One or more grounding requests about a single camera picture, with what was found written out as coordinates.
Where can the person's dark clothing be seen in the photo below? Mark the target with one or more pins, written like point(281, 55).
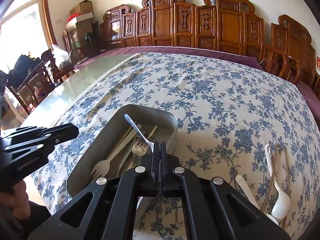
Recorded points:
point(30, 225)

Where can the carved wooden armchair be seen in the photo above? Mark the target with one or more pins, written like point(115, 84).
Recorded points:
point(295, 40)

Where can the red gift box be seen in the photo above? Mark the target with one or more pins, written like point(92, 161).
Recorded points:
point(318, 63)

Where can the black bag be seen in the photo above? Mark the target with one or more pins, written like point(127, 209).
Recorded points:
point(23, 67)

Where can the purple armchair cushion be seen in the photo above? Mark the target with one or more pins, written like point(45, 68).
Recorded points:
point(310, 97)

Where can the carved wooden sofa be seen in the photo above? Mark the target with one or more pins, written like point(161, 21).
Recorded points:
point(162, 22)

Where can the blue floral tablecloth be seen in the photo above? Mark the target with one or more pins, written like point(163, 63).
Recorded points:
point(212, 92)

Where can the cardboard boxes stack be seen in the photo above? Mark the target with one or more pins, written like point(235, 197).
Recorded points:
point(83, 37)

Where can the metal spoon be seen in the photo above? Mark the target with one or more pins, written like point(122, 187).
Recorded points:
point(136, 130)

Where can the long purple sofa cushion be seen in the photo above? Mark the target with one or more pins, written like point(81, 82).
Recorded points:
point(175, 50)

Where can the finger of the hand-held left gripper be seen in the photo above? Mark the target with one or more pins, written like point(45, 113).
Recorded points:
point(66, 137)
point(62, 129)

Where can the rectangular metal tray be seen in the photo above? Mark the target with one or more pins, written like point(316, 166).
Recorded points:
point(150, 116)

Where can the dark wooden dining chair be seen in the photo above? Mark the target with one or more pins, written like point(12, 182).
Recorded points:
point(32, 85)

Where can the white plastic bag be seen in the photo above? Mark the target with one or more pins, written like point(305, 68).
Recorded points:
point(61, 56)

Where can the wooden door frame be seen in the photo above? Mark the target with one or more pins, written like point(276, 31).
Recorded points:
point(47, 17)

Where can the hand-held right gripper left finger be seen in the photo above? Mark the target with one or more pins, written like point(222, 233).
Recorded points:
point(156, 165)

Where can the cream plastic fork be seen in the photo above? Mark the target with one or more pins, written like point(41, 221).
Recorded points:
point(100, 167)

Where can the white ceramic spoon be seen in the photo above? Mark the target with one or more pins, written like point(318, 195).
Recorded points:
point(246, 186)
point(281, 205)

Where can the brown cardboard box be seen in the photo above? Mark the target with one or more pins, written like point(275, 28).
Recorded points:
point(81, 8)

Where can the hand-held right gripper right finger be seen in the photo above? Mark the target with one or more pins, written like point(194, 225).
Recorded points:
point(163, 165)

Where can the person's left hand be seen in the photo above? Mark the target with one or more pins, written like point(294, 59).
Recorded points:
point(21, 200)

